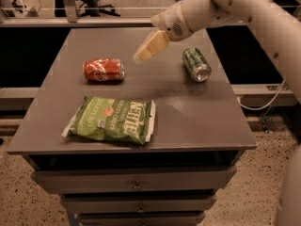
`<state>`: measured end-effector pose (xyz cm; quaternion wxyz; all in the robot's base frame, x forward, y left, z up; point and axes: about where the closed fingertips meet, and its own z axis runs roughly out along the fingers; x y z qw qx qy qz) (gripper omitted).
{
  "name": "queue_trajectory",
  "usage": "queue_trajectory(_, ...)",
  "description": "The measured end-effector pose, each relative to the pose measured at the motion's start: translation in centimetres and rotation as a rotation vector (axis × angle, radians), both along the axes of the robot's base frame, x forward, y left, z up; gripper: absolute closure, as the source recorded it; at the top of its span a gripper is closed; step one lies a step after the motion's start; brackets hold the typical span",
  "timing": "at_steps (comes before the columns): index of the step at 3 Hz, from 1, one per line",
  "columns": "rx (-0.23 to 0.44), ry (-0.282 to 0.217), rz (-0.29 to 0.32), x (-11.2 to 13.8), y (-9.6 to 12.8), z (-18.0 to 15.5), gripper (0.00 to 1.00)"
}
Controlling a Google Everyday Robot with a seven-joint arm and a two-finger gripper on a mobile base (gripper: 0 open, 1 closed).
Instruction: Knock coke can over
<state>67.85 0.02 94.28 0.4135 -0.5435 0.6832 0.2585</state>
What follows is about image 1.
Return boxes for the red coke can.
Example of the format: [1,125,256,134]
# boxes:
[83,58,125,82]

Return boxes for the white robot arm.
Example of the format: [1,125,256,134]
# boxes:
[134,0,301,103]

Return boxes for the white cable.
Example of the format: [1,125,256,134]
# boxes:
[238,78,288,111]

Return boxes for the green Kettle chips bag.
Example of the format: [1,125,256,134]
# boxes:
[62,96,156,145]

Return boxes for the middle grey drawer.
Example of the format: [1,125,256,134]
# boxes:
[61,195,216,214]

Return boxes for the green soda can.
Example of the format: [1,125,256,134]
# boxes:
[182,47,212,83]

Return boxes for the grey drawer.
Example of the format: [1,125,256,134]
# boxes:
[32,167,236,194]
[79,212,204,226]
[61,195,216,214]

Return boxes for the grey drawer cabinet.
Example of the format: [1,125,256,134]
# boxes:
[8,28,256,226]

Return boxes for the metal railing frame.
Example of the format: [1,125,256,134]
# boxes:
[0,0,301,28]

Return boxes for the bottom grey drawer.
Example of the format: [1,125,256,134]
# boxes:
[79,212,204,226]

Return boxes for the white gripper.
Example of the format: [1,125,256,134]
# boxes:
[133,0,195,64]

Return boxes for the top grey drawer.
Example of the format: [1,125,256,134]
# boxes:
[32,167,236,194]

